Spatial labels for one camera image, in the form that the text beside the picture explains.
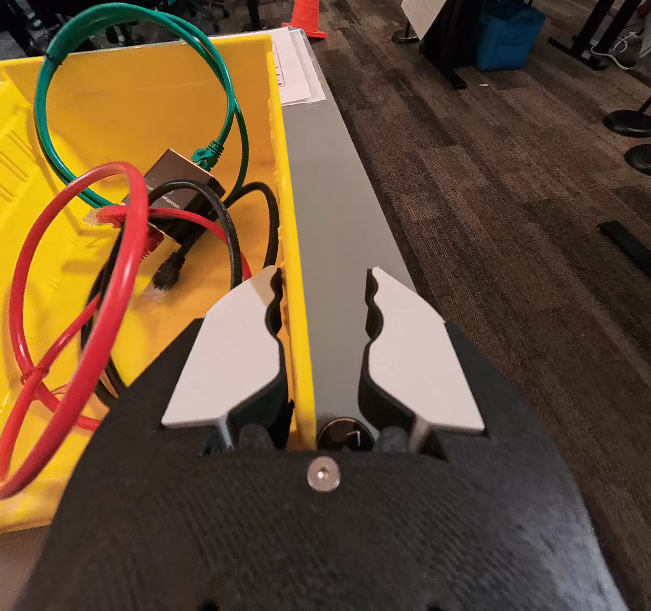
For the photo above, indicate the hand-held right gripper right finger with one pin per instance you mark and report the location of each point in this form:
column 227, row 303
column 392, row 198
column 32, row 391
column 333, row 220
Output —
column 422, row 362

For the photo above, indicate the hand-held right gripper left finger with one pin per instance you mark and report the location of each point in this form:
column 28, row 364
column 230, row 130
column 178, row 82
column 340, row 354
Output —
column 229, row 356

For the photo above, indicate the black network adapter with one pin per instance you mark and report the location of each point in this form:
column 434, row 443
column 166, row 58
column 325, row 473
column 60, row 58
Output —
column 168, row 168

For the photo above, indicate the yellow storage bin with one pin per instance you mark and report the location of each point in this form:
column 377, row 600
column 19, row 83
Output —
column 127, row 92

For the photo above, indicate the round desk grommet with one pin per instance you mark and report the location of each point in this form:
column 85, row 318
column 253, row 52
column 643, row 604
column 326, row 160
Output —
column 346, row 435

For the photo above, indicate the grey desk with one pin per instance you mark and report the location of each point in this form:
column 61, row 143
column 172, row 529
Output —
column 335, row 239

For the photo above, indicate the black round stand base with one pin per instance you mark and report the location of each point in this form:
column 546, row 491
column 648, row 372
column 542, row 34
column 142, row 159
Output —
column 630, row 122
column 641, row 159

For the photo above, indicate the blue fabric bin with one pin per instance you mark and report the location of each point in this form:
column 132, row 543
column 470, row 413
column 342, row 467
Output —
column 508, row 36

